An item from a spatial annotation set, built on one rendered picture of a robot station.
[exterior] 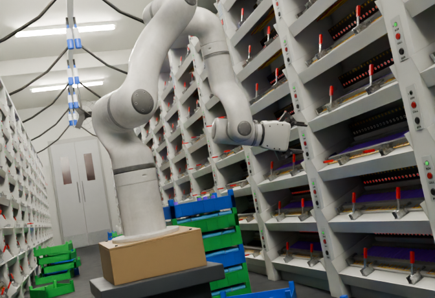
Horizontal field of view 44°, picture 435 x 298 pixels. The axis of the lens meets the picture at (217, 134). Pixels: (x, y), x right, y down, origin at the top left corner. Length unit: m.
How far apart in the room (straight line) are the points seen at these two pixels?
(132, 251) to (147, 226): 0.10
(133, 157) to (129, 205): 0.13
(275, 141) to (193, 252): 0.55
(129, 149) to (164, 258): 0.31
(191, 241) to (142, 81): 0.46
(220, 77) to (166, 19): 0.27
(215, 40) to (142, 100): 0.43
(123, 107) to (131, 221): 0.31
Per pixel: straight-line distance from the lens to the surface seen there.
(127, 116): 1.45
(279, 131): 1.81
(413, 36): 1.53
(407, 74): 1.54
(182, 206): 2.26
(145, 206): 1.48
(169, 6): 1.64
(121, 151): 1.49
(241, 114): 1.68
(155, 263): 1.42
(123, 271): 1.41
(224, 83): 1.75
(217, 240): 2.31
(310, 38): 2.20
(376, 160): 1.72
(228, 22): 2.88
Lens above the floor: 0.44
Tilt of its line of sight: 7 degrees up
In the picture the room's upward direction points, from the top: 10 degrees counter-clockwise
